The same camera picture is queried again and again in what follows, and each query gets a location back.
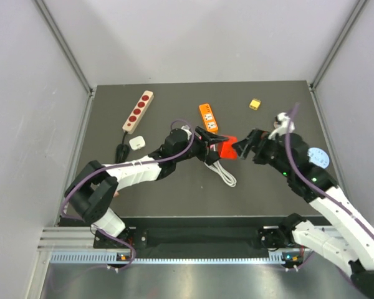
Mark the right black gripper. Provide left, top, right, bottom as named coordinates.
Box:
left=231, top=128, right=292, bottom=178

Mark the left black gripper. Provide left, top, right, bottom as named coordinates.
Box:
left=173, top=126, right=228, bottom=165

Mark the red plug adapter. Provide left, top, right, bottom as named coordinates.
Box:
left=217, top=135, right=237, bottom=159

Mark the orange power strip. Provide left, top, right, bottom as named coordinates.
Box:
left=199, top=103, right=219, bottom=134

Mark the yellow cube charger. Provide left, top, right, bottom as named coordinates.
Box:
left=249, top=98, right=261, bottom=110

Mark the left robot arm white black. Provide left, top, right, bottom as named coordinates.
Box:
left=64, top=126, right=229, bottom=247

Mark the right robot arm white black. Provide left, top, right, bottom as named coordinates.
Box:
left=232, top=129, right=374, bottom=298

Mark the blue round power socket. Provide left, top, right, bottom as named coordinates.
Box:
left=307, top=147, right=330, bottom=169

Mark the white usb charger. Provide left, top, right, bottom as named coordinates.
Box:
left=129, top=136, right=146, bottom=151

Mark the beige red power strip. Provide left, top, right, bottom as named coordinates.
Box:
left=122, top=90, right=154, bottom=135

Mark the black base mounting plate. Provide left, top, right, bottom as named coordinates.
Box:
left=93, top=225, right=312, bottom=252

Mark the white cord with plug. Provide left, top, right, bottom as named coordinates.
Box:
left=204, top=160, right=237, bottom=187

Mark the grey slotted cable duct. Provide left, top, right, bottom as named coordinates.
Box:
left=50, top=251, right=299, bottom=265

